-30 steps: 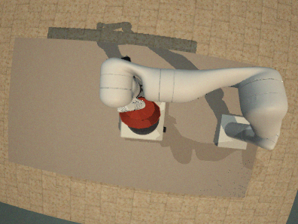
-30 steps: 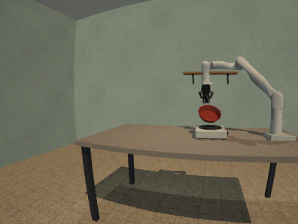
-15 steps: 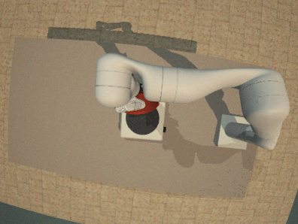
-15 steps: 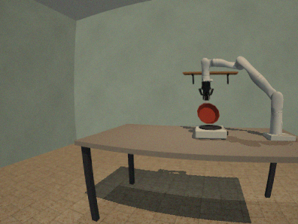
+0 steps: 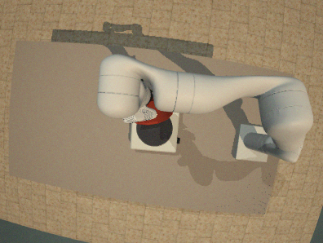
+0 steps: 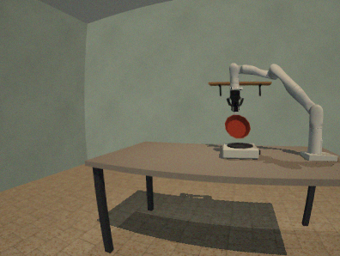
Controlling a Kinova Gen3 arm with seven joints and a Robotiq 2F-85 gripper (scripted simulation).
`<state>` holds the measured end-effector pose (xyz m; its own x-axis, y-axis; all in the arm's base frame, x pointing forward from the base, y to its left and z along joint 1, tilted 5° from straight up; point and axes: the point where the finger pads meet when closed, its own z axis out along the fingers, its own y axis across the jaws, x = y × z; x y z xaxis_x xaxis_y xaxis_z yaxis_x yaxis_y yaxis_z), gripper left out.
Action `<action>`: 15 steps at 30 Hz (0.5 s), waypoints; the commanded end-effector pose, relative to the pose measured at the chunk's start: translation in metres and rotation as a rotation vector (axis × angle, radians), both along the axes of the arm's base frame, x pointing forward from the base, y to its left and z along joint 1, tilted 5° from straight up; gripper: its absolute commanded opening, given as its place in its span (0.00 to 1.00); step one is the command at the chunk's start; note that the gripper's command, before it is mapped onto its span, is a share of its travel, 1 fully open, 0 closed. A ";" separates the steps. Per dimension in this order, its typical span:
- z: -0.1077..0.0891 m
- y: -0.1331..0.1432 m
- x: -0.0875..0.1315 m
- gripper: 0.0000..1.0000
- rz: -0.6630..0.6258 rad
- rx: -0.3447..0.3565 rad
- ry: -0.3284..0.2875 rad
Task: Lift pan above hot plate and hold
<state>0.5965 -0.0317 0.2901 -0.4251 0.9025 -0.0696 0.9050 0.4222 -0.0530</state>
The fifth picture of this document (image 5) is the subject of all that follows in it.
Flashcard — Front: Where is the red frying pan with black handle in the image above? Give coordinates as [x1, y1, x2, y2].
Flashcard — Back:
[135, 99, 173, 125]

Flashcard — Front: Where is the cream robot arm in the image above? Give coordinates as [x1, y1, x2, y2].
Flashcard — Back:
[97, 54, 313, 162]

